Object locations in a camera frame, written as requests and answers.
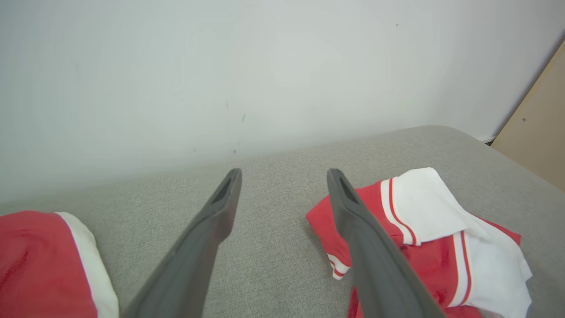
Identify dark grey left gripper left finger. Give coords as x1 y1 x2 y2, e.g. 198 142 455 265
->
124 168 242 318

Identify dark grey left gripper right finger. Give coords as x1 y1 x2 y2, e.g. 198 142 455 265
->
327 168 446 318

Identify red and white jersey shirt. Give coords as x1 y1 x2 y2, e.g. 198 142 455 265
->
306 167 532 318

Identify red shorts with white stripe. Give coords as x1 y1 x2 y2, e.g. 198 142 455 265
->
0 211 120 318

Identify beige wooden board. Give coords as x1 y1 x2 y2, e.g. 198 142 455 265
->
491 40 565 193

